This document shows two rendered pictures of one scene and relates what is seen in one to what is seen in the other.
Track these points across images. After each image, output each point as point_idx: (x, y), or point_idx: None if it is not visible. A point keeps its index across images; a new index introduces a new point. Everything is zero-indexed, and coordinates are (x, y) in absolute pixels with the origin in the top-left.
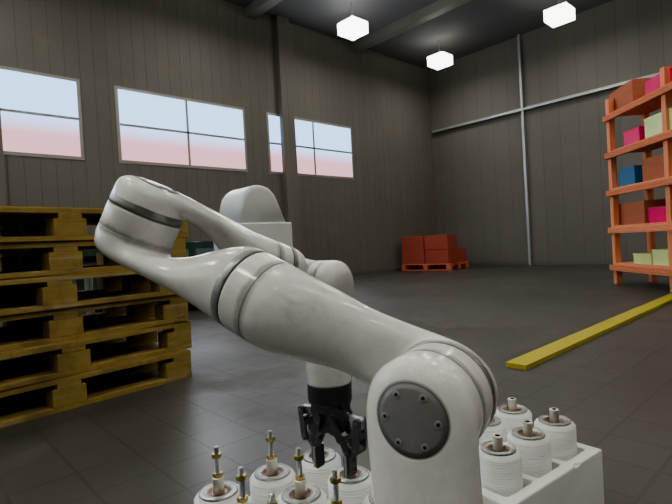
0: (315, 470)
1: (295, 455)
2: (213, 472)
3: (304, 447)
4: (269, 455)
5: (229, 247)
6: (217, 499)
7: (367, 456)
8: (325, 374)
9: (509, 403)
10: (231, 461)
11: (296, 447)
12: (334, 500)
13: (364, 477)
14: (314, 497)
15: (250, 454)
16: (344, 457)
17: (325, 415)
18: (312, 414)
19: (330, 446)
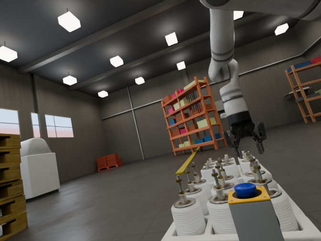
0: (205, 185)
1: (216, 166)
2: (179, 191)
3: (136, 218)
4: (189, 181)
5: (230, 20)
6: (193, 202)
7: (168, 208)
8: (244, 104)
9: (226, 156)
10: (103, 239)
11: (132, 220)
12: (255, 170)
13: (232, 175)
14: (231, 183)
15: (111, 233)
16: (259, 143)
17: (242, 128)
18: (233, 132)
19: (147, 213)
